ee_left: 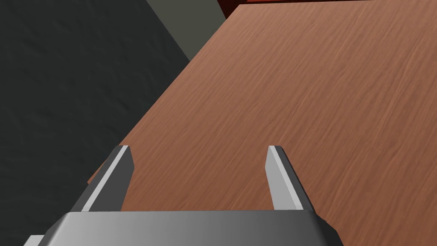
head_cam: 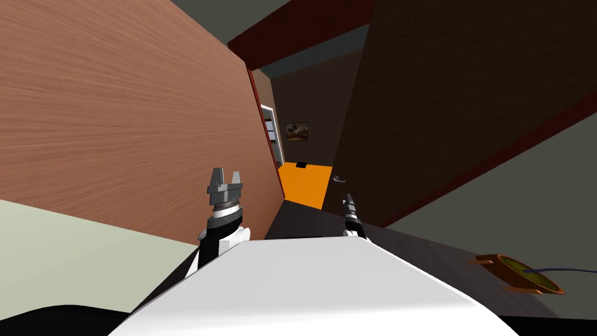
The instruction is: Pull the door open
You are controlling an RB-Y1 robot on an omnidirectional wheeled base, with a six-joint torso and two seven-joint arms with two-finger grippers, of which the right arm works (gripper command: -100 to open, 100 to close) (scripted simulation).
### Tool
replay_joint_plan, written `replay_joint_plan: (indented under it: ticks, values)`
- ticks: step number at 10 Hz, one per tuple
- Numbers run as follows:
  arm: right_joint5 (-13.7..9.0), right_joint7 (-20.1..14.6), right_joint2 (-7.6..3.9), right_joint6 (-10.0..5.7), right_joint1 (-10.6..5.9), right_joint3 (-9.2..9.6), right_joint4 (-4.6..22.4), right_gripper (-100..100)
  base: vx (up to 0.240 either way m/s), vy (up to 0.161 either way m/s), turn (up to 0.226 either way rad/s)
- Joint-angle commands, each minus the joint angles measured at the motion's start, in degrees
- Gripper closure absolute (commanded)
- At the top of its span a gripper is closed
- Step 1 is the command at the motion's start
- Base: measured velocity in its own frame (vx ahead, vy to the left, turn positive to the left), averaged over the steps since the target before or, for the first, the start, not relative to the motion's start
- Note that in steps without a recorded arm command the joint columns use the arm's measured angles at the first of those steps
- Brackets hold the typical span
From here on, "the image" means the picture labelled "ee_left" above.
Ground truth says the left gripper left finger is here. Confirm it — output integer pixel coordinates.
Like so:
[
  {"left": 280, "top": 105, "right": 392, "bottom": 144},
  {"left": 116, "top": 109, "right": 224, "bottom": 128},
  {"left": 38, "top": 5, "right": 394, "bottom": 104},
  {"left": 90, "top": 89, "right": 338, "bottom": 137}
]
[{"left": 70, "top": 145, "right": 135, "bottom": 213}]

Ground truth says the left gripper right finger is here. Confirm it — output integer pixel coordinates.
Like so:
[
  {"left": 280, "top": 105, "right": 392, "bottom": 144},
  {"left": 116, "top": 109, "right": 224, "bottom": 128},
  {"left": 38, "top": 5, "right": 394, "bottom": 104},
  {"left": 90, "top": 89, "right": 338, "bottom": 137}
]
[{"left": 264, "top": 145, "right": 315, "bottom": 211}]

